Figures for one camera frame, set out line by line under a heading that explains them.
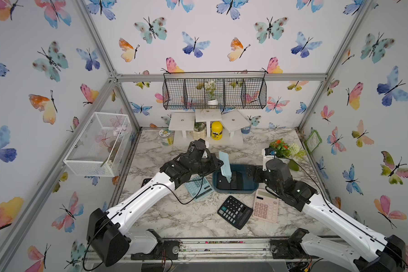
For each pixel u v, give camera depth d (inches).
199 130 43.3
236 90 38.5
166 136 42.2
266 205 33.2
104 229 15.2
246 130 45.4
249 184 36.7
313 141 43.4
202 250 29.7
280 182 21.6
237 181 36.5
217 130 41.9
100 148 28.5
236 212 32.4
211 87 37.3
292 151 35.3
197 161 22.4
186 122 41.2
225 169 28.7
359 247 16.5
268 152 25.8
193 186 35.8
